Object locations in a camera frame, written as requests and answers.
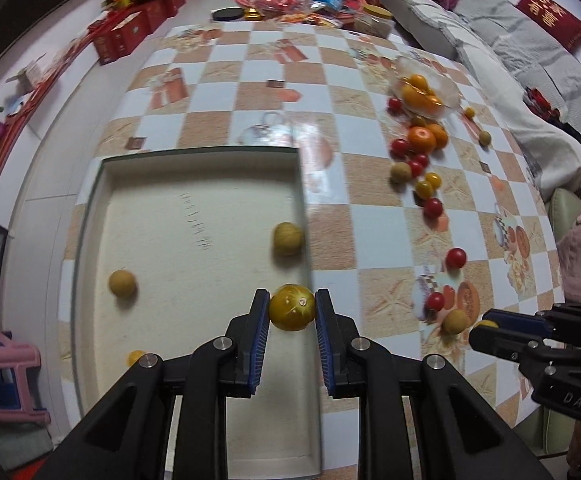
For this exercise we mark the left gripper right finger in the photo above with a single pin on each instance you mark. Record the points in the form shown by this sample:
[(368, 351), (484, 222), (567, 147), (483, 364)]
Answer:
[(418, 418)]

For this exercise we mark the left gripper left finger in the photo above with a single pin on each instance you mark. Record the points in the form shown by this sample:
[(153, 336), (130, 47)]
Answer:
[(126, 434)]

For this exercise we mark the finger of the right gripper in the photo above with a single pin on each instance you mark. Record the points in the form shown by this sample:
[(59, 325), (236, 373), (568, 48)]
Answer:
[(512, 345), (515, 320)]

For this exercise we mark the yellow cherry tomato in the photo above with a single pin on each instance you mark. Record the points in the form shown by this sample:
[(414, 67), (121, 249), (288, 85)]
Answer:
[(292, 308)]

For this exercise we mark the brown longan fruit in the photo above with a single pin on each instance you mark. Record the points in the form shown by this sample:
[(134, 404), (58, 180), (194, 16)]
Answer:
[(484, 139)]

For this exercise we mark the red cherry tomato centre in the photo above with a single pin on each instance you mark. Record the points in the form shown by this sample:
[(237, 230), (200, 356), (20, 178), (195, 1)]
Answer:
[(455, 259)]

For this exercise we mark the red cherry tomato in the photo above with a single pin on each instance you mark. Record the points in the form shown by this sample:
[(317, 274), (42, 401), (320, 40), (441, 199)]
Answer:
[(455, 259), (394, 105)]

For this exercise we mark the pink plastic stool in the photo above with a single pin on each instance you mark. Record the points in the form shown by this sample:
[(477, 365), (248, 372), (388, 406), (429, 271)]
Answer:
[(16, 398)]

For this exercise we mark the shallow beige tray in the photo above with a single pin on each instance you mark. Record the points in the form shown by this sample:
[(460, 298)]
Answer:
[(173, 245)]

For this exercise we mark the large orange near bowl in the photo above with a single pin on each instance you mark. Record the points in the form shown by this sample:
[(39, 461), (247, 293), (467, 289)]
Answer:
[(421, 140)]

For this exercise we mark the yellow kumquat on table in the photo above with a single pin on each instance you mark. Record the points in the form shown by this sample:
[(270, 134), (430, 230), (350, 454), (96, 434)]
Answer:
[(469, 112)]

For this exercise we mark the grey sofa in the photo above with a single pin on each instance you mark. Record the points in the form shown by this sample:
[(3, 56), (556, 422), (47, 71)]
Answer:
[(533, 82)]

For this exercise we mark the glass fruit bowl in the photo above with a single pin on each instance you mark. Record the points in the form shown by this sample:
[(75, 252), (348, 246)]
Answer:
[(422, 90)]

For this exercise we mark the red embroidered cushion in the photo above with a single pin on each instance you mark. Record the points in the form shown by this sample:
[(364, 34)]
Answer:
[(555, 20)]

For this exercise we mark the red gift box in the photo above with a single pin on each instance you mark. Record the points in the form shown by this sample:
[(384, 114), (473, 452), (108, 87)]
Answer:
[(118, 34)]

